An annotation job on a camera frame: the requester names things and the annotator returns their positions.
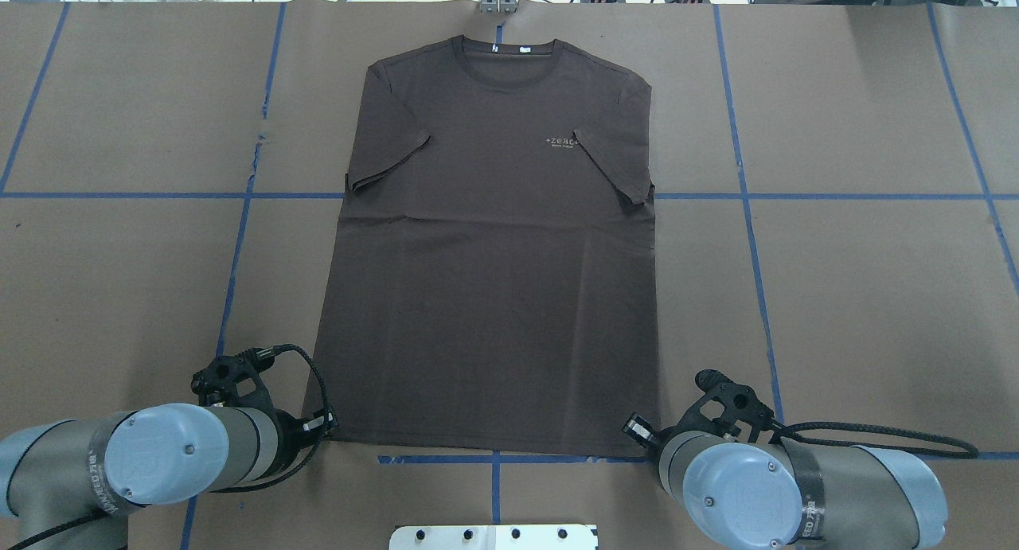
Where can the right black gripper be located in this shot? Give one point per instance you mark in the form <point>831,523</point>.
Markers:
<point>654,438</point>

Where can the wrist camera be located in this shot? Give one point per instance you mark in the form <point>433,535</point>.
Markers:
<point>235,381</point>
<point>741,408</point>

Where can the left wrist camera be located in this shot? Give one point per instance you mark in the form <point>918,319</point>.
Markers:
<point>235,381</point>

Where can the dark brown t-shirt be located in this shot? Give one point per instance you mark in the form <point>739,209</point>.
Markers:
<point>493,281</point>

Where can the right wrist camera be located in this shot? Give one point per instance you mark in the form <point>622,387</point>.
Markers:
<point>741,408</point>

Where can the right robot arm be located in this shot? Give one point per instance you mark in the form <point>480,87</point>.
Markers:
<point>747,496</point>

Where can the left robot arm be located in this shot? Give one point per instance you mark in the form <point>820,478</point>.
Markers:
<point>73,484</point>

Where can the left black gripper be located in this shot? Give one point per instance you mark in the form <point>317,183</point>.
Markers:
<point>289,432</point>

